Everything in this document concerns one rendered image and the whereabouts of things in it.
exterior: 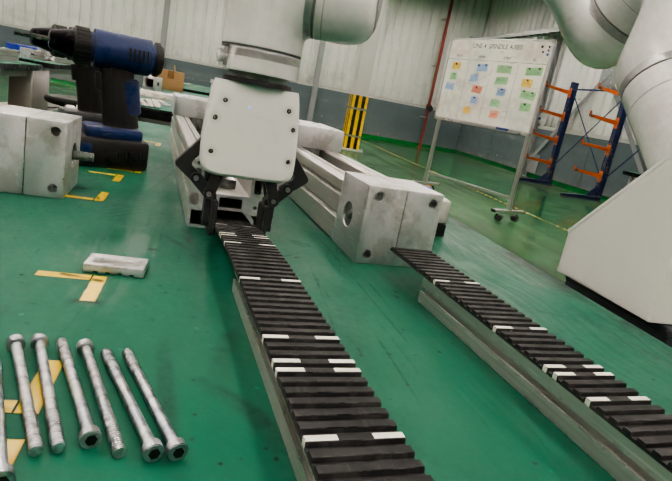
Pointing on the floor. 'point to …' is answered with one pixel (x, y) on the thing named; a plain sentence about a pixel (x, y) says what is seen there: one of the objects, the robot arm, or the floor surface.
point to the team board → (493, 94)
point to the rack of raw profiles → (581, 143)
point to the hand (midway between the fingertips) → (236, 219)
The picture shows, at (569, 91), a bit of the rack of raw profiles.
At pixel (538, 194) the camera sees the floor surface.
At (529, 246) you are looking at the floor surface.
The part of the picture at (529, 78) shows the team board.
